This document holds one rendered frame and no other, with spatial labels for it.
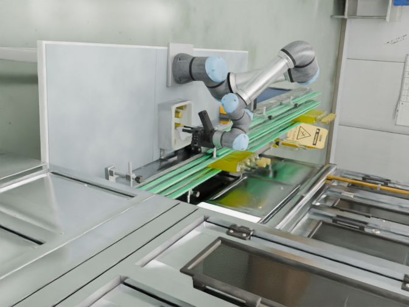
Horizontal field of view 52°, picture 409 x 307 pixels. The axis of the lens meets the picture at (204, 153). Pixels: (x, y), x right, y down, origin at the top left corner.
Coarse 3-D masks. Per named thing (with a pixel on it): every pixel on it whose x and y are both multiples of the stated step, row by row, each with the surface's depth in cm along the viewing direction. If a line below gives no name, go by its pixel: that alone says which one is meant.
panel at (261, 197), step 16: (240, 176) 237; (256, 176) 237; (224, 192) 216; (240, 192) 217; (256, 192) 217; (272, 192) 217; (288, 192) 216; (240, 208) 197; (256, 208) 199; (272, 208) 198
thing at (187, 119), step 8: (176, 104) 198; (184, 104) 203; (192, 104) 209; (184, 112) 212; (192, 112) 210; (176, 120) 212; (184, 120) 213; (192, 120) 212; (176, 136) 214; (176, 144) 208; (184, 144) 210
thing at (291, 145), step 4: (276, 140) 293; (280, 140) 292; (284, 140) 292; (288, 140) 292; (292, 140) 292; (280, 144) 293; (284, 144) 291; (288, 144) 289; (292, 144) 288; (296, 144) 286; (300, 144) 288; (284, 148) 292; (288, 148) 290; (292, 148) 289; (296, 148) 287; (300, 148) 287; (304, 148) 285
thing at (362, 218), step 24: (264, 168) 262; (288, 168) 263; (312, 168) 263; (336, 168) 261; (312, 192) 223; (336, 192) 230; (360, 192) 226; (384, 192) 232; (288, 216) 194; (312, 216) 202; (336, 216) 201; (360, 216) 198; (384, 216) 204; (408, 216) 204; (336, 240) 181; (360, 240) 181; (384, 240) 182; (408, 240) 182; (408, 264) 164
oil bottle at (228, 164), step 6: (216, 162) 219; (222, 162) 217; (228, 162) 215; (234, 162) 214; (240, 162) 214; (216, 168) 220; (222, 168) 218; (228, 168) 216; (234, 168) 214; (240, 168) 213
